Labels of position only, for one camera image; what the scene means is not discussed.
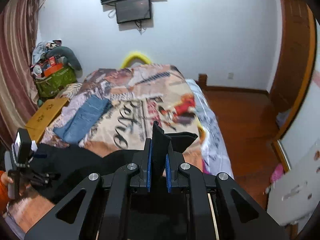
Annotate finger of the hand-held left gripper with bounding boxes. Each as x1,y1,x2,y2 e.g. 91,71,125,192
30,179,54,190
31,171,62,180

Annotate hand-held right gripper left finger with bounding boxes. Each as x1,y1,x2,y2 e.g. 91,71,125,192
24,138,152,240

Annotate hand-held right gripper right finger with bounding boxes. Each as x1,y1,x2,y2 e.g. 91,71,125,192
166,144,290,240

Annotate black pants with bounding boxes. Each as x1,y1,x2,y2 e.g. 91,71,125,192
25,121,199,205

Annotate person's left forearm orange sleeve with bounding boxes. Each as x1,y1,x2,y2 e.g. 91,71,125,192
0,170,11,213

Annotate brown cardboard box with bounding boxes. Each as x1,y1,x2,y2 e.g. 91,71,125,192
24,97,70,143

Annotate white patterned bedsheet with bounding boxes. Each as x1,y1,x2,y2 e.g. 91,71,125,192
185,79,235,181

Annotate folded blue jeans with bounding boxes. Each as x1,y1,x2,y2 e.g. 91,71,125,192
53,94,112,143

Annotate printed blanket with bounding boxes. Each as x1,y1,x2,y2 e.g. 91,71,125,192
5,64,208,233

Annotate striped cloth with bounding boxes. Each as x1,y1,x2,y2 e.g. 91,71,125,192
55,82,84,99

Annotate green patterned bag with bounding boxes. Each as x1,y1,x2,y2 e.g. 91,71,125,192
35,66,77,98

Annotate orange box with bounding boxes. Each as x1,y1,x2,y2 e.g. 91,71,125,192
41,63,63,77

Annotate pink striped curtain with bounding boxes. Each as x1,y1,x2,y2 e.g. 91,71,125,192
0,0,44,145

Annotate pale blue clothes pile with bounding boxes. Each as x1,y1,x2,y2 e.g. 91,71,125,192
32,40,63,65

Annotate pink cloth item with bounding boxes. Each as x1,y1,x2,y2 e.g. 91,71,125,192
269,163,285,183

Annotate yellow foam tube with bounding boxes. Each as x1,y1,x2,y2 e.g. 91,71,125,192
121,51,152,68

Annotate white cabinet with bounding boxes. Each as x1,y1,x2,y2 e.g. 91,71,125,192
265,142,320,227

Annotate black monitor cable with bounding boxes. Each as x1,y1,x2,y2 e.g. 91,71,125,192
134,20,147,34

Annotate wooden door frame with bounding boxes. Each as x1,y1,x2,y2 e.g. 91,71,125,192
268,0,318,140

